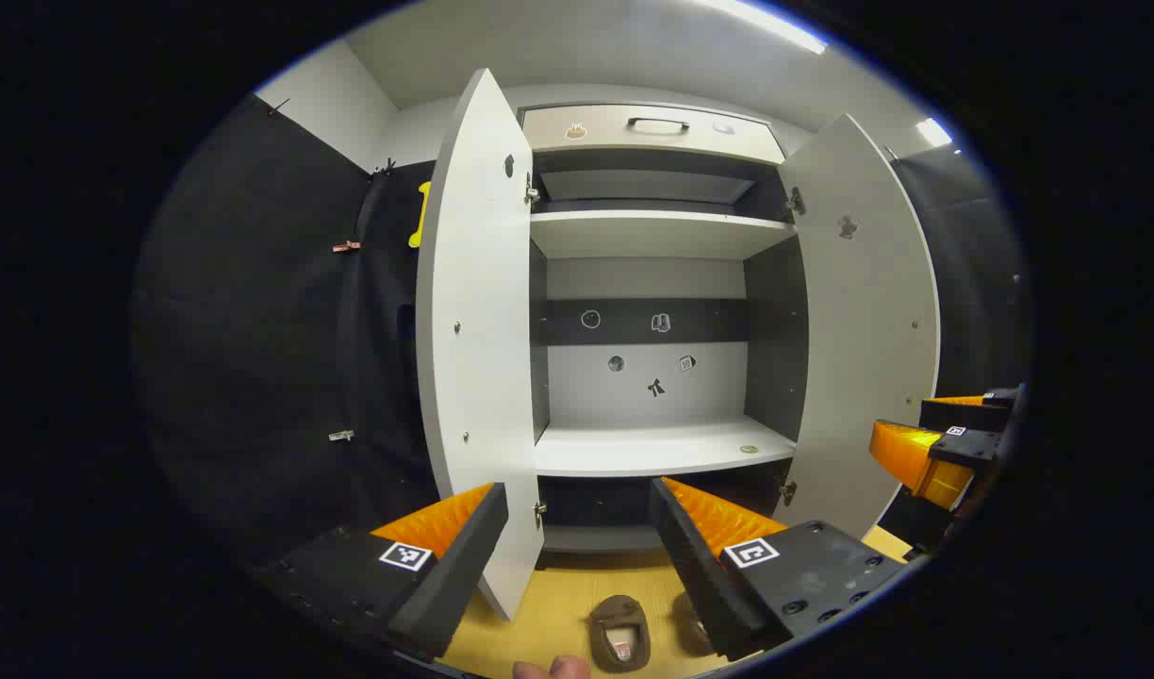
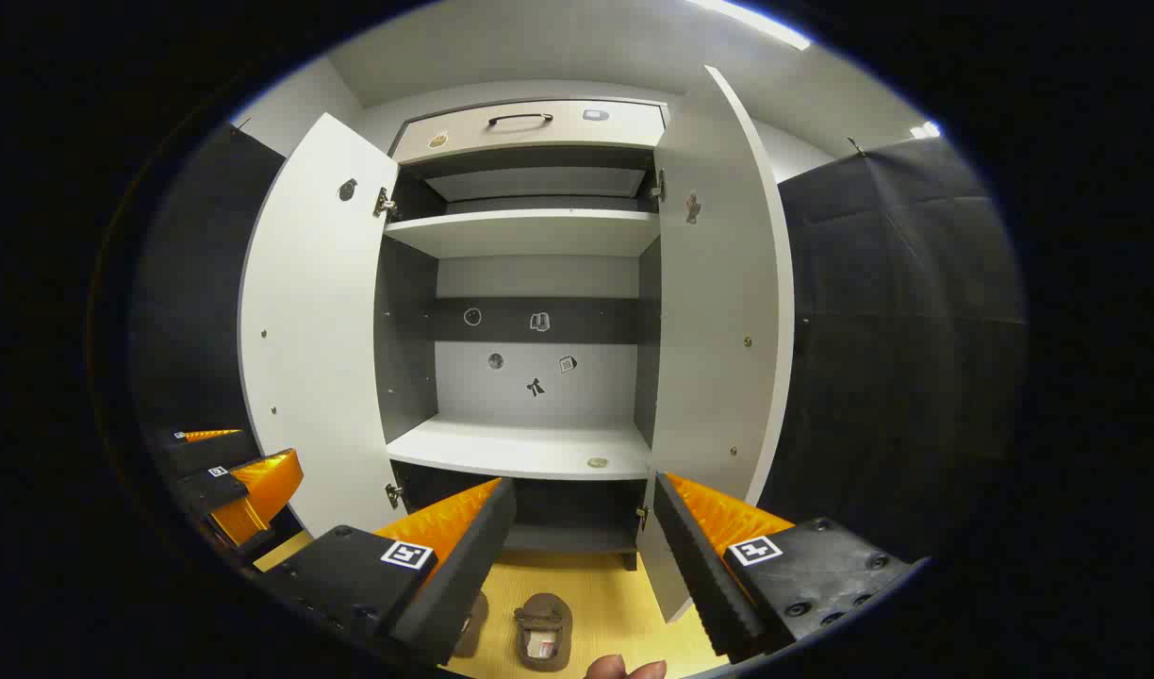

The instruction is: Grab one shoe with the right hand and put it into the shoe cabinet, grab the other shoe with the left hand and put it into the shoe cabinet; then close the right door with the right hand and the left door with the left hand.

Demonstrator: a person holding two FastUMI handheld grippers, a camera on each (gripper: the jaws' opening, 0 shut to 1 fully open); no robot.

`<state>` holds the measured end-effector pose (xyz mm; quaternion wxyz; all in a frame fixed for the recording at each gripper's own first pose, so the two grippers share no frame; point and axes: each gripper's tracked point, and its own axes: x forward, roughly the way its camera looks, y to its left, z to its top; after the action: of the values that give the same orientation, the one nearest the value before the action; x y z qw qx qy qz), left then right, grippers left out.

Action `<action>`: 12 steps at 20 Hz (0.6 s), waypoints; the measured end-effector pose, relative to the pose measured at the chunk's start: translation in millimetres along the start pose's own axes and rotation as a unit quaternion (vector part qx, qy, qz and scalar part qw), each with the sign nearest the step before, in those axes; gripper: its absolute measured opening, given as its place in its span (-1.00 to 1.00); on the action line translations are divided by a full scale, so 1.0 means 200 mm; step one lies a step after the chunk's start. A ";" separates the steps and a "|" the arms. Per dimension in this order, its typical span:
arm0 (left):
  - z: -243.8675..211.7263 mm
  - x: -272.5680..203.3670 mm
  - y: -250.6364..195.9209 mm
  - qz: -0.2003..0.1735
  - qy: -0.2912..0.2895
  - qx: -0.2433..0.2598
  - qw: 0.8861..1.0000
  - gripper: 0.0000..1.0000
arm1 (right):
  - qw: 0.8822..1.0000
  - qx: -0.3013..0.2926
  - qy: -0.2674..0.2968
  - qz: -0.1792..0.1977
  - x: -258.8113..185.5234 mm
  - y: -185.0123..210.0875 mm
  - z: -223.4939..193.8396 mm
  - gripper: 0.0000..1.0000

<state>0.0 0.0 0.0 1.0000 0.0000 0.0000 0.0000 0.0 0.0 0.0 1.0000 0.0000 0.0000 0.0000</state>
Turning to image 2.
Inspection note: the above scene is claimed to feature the white cabinet door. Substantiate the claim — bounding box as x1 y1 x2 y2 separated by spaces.
238 113 401 538
638 64 797 623

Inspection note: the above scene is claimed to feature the beige cabinet drawer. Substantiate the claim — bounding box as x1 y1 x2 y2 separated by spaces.
391 99 669 166

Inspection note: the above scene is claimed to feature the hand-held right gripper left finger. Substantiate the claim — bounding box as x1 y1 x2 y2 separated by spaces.
261 476 519 669

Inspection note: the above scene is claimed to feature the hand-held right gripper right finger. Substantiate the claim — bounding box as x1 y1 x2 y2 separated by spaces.
652 472 922 666

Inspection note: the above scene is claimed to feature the black backdrop cloth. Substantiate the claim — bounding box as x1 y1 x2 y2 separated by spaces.
129 123 1026 567

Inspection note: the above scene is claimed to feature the brown shoe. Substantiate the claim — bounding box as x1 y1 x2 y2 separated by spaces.
453 589 490 659
513 592 574 672

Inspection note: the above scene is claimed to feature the long ceiling light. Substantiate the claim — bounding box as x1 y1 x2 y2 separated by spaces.
685 0 814 51

